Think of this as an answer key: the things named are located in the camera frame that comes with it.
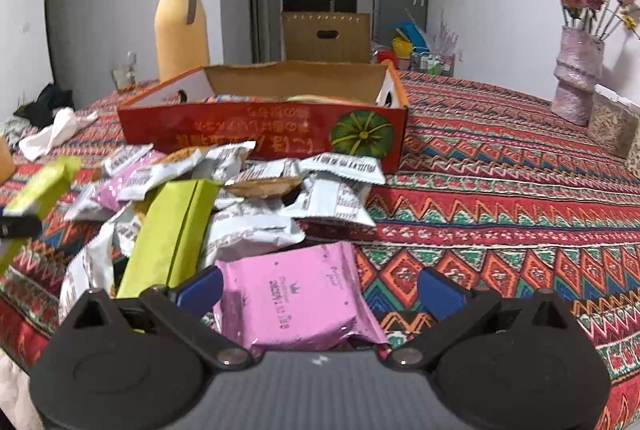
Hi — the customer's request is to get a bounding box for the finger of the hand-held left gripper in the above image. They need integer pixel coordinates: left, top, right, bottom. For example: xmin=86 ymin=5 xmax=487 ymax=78
xmin=0 ymin=213 xmax=44 ymax=241

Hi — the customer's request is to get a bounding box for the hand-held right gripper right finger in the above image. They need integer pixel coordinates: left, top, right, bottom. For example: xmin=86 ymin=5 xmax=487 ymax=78
xmin=385 ymin=266 xmax=577 ymax=374

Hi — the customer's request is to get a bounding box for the pile of white packets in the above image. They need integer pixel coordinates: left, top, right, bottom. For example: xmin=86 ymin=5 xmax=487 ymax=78
xmin=57 ymin=143 xmax=388 ymax=326

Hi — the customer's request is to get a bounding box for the large pink snack packet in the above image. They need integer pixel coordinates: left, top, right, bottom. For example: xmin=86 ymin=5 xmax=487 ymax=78
xmin=212 ymin=240 xmax=390 ymax=358

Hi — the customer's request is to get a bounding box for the small pink snack packet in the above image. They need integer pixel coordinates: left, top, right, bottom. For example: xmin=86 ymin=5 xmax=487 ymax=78
xmin=92 ymin=150 xmax=166 ymax=211

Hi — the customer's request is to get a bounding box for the crumpled white tissue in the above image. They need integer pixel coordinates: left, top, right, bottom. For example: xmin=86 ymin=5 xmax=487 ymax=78
xmin=19 ymin=107 xmax=100 ymax=162

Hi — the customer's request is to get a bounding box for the red cardboard box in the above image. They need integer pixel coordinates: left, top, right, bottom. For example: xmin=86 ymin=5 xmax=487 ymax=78
xmin=116 ymin=60 xmax=410 ymax=174

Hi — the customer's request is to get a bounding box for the wire basket with bottles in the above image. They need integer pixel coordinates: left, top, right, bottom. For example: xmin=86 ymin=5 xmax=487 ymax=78
xmin=410 ymin=52 xmax=456 ymax=77

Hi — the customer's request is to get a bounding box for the pink textured vase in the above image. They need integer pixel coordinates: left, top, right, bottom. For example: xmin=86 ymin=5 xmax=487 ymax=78
xmin=551 ymin=26 xmax=607 ymax=127

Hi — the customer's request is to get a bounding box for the textured storage container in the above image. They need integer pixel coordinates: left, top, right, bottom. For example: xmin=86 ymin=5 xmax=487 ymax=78
xmin=587 ymin=85 xmax=640 ymax=159

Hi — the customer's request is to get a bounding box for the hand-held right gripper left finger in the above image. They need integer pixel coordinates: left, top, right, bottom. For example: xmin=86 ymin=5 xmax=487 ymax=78
xmin=57 ymin=266 xmax=253 ymax=372

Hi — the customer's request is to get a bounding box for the light green snack packet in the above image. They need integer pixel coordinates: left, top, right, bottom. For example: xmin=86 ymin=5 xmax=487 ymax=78
xmin=0 ymin=155 xmax=83 ymax=273

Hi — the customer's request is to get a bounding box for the blue plastic container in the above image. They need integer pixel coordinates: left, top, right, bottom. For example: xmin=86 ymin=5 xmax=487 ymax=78
xmin=392 ymin=23 xmax=428 ymax=54

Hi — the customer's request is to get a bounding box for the yellow thermos jug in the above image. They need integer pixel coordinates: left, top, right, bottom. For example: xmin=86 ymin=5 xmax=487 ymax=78
xmin=154 ymin=0 xmax=211 ymax=84

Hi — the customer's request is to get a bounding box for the glass cup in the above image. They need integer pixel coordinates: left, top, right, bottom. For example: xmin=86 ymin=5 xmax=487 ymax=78
xmin=111 ymin=52 xmax=138 ymax=90

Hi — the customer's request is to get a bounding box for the pale purple dried grass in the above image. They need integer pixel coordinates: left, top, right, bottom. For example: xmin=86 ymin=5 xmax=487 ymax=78
xmin=430 ymin=10 xmax=458 ymax=56

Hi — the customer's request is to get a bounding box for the patterned red tablecloth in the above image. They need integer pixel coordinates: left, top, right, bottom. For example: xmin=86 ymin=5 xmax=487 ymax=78
xmin=0 ymin=69 xmax=640 ymax=430

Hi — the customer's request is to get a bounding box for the orange cup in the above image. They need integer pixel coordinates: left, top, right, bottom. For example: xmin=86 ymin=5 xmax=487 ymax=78
xmin=0 ymin=135 xmax=16 ymax=183

